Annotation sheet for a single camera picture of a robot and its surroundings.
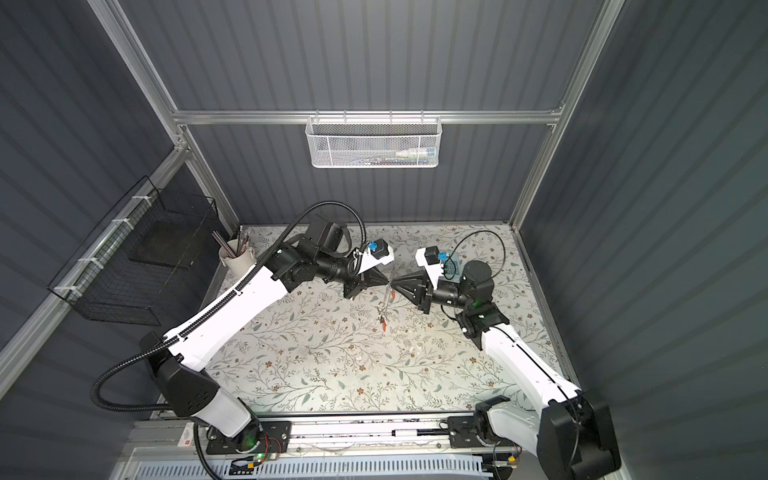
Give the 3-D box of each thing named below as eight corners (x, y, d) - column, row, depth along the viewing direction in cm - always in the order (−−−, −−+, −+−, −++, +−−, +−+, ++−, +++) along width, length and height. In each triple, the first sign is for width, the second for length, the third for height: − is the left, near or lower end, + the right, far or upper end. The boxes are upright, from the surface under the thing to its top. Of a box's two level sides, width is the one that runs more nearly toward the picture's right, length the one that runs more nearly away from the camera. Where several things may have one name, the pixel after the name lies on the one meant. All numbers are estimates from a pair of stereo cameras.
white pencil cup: (230, 277, 108) (215, 257, 99) (237, 260, 113) (223, 239, 104) (257, 277, 108) (244, 257, 99) (263, 260, 113) (252, 239, 104)
